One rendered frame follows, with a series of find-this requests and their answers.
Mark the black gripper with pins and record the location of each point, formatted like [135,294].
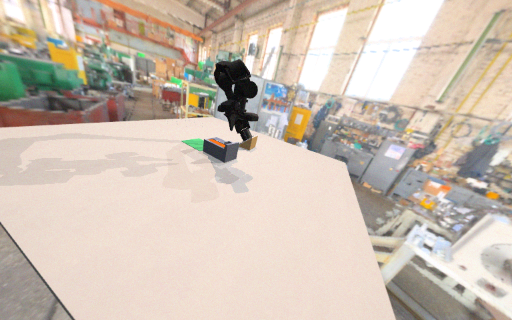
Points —
[245,117]

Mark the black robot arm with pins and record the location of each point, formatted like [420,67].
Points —
[229,73]

